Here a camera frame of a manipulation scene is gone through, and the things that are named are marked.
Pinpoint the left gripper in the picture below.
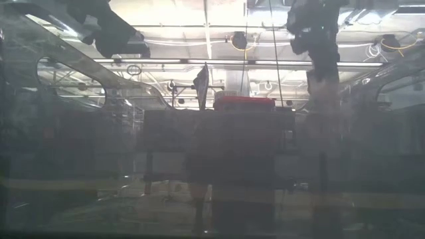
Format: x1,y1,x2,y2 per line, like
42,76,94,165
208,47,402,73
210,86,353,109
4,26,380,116
80,18,142,60

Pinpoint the clear plastic tray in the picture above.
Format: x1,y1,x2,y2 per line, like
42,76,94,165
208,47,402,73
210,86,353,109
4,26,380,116
0,0,425,239

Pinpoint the hanging black cable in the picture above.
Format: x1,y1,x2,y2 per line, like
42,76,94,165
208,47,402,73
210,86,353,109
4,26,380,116
268,0,284,108

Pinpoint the ceiling tube light bar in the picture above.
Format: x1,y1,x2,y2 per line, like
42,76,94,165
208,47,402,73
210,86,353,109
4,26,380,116
92,58,384,67

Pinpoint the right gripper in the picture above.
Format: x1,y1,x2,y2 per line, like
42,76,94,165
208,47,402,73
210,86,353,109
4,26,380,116
289,19,339,80

